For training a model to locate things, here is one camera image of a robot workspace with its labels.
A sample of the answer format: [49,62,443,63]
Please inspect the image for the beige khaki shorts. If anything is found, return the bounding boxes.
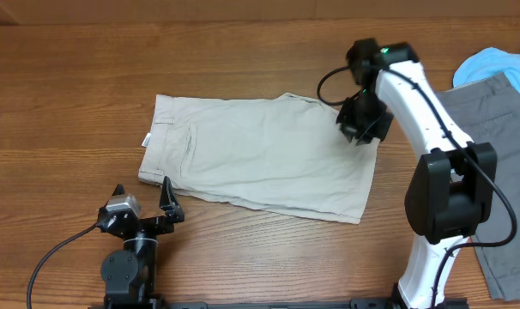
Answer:
[138,94,378,224]

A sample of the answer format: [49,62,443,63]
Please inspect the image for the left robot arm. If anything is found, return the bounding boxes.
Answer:
[96,177,184,308]

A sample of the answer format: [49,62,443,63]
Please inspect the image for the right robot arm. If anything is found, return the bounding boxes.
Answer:
[336,39,497,308]

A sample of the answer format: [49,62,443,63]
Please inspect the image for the grey shorts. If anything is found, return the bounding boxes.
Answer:
[438,74,520,301]

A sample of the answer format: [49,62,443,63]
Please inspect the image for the light blue garment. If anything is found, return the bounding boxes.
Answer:
[452,47,520,93]

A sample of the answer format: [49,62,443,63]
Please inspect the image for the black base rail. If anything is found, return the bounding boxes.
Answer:
[88,297,470,309]

